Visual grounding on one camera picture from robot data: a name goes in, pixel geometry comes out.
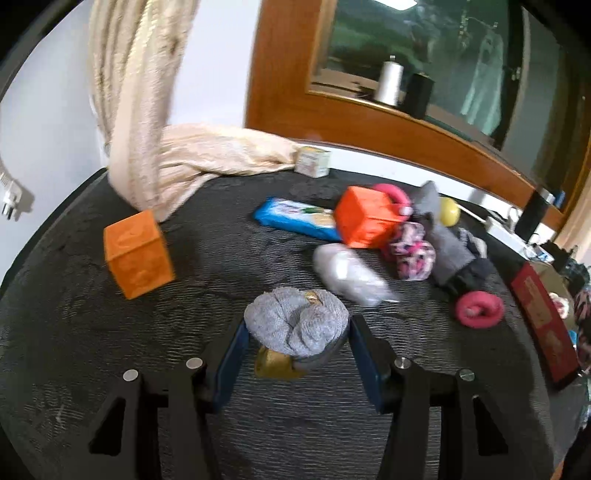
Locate pink knotted foam tube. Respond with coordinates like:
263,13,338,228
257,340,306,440
455,291,505,329

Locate black fuzzy sock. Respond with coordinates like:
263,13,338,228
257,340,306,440
445,227,498,301

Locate white plastic bundle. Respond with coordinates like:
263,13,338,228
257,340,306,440
312,243,400,307

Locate orange rubber cube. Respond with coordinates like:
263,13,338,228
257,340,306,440
334,186,403,249

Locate small pink knotted tube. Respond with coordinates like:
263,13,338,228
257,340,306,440
373,183,413,218

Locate blue snack packet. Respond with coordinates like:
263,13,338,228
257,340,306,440
253,197,342,242

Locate red storage box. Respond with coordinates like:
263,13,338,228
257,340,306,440
510,262,581,390

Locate black patterned table cloth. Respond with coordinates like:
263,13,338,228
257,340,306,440
1,172,554,479

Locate grey knit sock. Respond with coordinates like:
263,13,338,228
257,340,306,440
411,181,476,286

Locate white power strip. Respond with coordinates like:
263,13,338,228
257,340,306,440
485,216,528,255

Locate yellow ball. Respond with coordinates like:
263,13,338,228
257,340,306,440
440,197,461,227

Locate black thermos bottle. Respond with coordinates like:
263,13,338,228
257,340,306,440
514,187,554,243

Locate small white carton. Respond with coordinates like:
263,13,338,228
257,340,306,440
294,146,331,179

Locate black thread spool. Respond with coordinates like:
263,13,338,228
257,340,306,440
402,73,435,120

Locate white thread spool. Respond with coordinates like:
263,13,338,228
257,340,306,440
374,55,404,107

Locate beige curtain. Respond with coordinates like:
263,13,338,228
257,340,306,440
89,1,301,222

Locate wooden window frame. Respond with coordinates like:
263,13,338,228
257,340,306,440
244,0,591,232

